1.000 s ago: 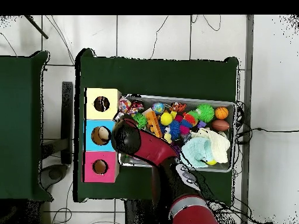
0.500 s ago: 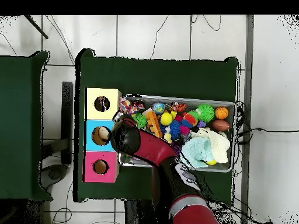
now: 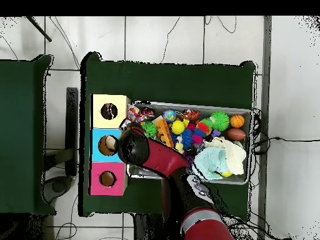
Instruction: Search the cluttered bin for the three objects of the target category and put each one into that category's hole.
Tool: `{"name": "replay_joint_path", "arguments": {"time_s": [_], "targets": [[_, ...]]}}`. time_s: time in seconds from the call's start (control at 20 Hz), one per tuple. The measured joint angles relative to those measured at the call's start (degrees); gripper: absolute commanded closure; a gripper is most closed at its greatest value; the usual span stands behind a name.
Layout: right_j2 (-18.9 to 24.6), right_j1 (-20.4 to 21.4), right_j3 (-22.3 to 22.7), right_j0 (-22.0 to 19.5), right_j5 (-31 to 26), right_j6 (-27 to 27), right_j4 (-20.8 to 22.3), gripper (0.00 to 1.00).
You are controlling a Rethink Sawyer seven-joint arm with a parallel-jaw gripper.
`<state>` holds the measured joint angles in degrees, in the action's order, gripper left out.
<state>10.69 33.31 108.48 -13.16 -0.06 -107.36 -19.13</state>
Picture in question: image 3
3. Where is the silver mesh bin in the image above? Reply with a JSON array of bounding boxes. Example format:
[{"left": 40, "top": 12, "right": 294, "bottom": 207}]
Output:
[{"left": 126, "top": 100, "right": 253, "bottom": 186}]

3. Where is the wooden three-hole box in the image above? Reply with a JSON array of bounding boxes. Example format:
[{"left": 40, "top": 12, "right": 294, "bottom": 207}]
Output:
[{"left": 88, "top": 93, "right": 131, "bottom": 196}]

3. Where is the orange plastic block tray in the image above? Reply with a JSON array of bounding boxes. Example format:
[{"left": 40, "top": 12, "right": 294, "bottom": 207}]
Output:
[{"left": 153, "top": 117, "right": 175, "bottom": 148}]

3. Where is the green spiky ball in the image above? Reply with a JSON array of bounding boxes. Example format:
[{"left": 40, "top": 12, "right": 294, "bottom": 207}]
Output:
[
  {"left": 209, "top": 110, "right": 230, "bottom": 133},
  {"left": 140, "top": 120, "right": 159, "bottom": 139}
]

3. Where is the yellow ball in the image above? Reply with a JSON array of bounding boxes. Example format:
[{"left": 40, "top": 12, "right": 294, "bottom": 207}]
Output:
[{"left": 171, "top": 120, "right": 186, "bottom": 135}]

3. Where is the globe print ball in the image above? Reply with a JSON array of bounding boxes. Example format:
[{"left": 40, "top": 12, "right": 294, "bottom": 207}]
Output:
[{"left": 162, "top": 109, "right": 178, "bottom": 124}]

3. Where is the dark green tablecloth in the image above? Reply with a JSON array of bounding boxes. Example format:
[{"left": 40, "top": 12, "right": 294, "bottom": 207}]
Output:
[
  {"left": 78, "top": 51, "right": 256, "bottom": 218},
  {"left": 0, "top": 54, "right": 57, "bottom": 216}
]

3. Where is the mint knitted cloth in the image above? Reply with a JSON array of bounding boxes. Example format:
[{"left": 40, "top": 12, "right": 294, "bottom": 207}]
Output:
[{"left": 193, "top": 146, "right": 227, "bottom": 181}]

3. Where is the brown toy football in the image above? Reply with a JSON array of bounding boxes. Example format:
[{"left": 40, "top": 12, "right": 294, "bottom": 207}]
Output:
[{"left": 226, "top": 127, "right": 247, "bottom": 141}]

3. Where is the small orange basketball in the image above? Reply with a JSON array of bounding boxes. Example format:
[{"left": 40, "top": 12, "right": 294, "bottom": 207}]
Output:
[{"left": 229, "top": 114, "right": 246, "bottom": 129}]

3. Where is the cream knitted cloth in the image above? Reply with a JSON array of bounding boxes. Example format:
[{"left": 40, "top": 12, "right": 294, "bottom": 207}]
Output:
[{"left": 203, "top": 136, "right": 248, "bottom": 176}]

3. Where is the black panel stand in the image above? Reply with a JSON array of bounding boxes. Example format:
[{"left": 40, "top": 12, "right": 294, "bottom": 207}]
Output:
[{"left": 65, "top": 87, "right": 79, "bottom": 177}]

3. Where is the gray rounded stand base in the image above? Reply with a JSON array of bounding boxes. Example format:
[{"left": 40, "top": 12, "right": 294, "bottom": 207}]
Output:
[{"left": 42, "top": 175, "right": 74, "bottom": 204}]

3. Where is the black rod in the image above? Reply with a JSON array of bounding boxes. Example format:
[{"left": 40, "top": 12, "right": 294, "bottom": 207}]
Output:
[{"left": 25, "top": 16, "right": 53, "bottom": 43}]

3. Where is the black cable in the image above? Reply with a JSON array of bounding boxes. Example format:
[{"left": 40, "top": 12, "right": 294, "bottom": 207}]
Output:
[{"left": 252, "top": 136, "right": 320, "bottom": 153}]

